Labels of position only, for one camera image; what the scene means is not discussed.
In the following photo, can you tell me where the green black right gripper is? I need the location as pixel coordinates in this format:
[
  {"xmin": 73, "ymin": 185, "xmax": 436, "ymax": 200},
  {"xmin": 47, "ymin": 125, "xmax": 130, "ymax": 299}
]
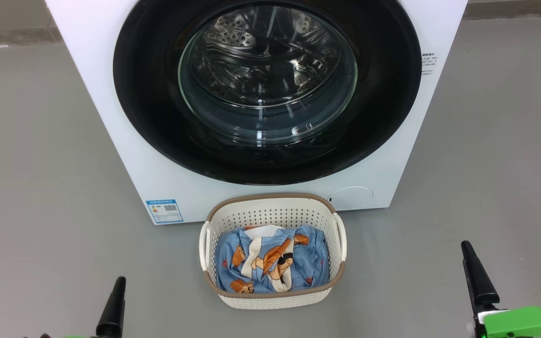
[{"xmin": 461, "ymin": 240, "xmax": 541, "ymax": 338}]

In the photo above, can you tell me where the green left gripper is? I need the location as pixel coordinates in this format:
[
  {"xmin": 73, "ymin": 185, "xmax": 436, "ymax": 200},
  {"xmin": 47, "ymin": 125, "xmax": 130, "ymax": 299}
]
[{"xmin": 62, "ymin": 277, "xmax": 126, "ymax": 338}]

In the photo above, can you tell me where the blue cartoon print garment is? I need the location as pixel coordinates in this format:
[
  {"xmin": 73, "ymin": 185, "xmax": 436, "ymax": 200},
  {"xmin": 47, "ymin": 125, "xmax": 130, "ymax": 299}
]
[
  {"xmin": 215, "ymin": 225, "xmax": 299, "ymax": 295},
  {"xmin": 292, "ymin": 225, "xmax": 331, "ymax": 287}
]

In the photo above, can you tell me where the round glass washer door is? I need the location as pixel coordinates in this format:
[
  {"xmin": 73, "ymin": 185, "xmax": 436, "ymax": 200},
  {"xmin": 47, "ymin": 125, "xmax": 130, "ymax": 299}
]
[{"xmin": 113, "ymin": 0, "xmax": 422, "ymax": 185}]

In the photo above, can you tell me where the white front-load washing machine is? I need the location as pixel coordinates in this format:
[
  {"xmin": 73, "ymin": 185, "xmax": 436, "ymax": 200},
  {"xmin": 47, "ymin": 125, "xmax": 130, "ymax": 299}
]
[{"xmin": 45, "ymin": 0, "xmax": 468, "ymax": 226}]

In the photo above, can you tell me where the blue energy label sticker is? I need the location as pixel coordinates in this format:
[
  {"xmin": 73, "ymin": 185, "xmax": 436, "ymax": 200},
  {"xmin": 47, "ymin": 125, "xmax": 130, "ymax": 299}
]
[{"xmin": 146, "ymin": 200, "xmax": 184, "ymax": 224}]

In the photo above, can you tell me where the round white filter cover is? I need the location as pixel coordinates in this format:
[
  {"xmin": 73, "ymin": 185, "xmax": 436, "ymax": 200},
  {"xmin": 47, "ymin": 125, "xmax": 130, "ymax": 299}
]
[{"xmin": 329, "ymin": 186, "xmax": 373, "ymax": 210}]

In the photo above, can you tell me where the cream perforated laundry basket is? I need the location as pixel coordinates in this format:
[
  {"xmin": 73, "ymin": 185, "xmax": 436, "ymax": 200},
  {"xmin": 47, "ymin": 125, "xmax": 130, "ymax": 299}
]
[{"xmin": 199, "ymin": 193, "xmax": 348, "ymax": 310}]

